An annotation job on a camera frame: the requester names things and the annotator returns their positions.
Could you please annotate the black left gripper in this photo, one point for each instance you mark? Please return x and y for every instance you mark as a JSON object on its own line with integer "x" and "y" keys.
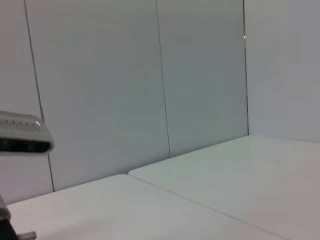
{"x": 7, "y": 230}

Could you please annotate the silver left gripper knob fitting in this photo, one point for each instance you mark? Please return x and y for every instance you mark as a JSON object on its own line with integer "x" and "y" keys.
{"x": 28, "y": 235}

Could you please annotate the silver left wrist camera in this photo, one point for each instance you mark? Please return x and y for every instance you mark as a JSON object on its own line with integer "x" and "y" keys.
{"x": 22, "y": 136}

